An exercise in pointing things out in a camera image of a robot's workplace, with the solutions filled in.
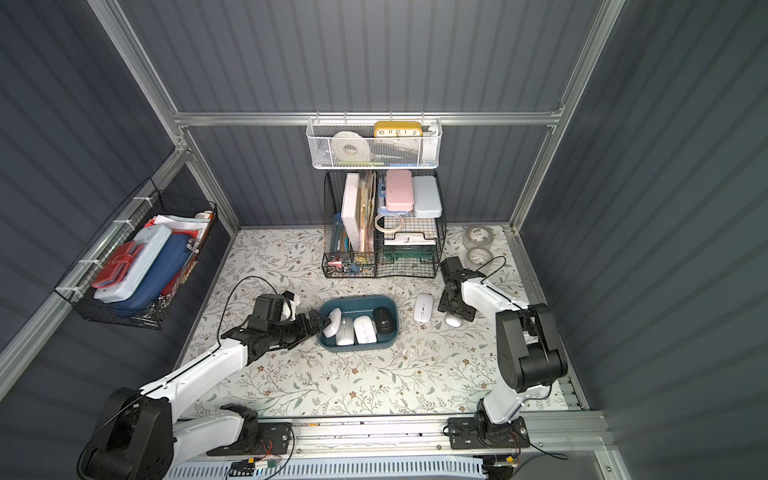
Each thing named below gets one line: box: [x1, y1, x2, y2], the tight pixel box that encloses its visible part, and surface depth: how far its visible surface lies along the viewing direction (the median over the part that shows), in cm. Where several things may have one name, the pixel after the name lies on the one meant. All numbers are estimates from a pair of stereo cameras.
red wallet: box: [91, 241, 144, 288], surface depth 64 cm
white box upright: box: [341, 172, 360, 252], surface depth 95 cm
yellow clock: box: [374, 121, 424, 138], surface depth 90 cm
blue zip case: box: [106, 234, 192, 318], surface depth 68 cm
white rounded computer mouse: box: [414, 293, 433, 323], surface depth 97 cm
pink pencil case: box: [386, 170, 414, 212], surface depth 97 cm
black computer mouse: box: [373, 306, 396, 334], surface depth 93 cm
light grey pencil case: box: [412, 175, 443, 218], surface depth 98 cm
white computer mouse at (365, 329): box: [353, 315, 378, 344], surface depth 91 cm
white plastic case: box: [93, 225, 172, 303], surface depth 67 cm
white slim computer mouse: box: [336, 316, 355, 346], surface depth 91 cm
